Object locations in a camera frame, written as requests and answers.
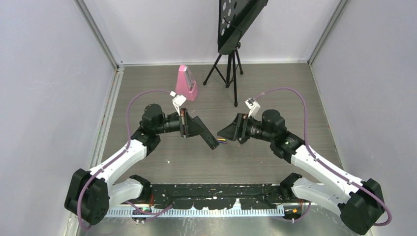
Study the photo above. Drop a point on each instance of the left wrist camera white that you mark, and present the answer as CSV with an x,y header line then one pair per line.
x,y
177,101

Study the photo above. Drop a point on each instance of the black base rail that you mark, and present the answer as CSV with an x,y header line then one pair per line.
x,y
215,196

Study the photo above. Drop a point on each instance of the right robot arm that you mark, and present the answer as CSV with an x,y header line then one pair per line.
x,y
359,203

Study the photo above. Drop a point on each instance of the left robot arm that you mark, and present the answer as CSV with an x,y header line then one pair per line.
x,y
92,193

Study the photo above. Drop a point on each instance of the black remote control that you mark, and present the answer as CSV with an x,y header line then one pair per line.
x,y
210,140

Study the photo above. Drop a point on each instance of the black music stand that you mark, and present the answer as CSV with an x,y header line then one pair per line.
x,y
234,19

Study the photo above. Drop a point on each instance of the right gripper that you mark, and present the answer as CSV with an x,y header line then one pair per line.
x,y
237,129

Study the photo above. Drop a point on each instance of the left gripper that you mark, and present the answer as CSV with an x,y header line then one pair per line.
x,y
189,127

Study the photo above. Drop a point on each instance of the pink metronome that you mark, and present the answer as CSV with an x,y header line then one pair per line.
x,y
186,84

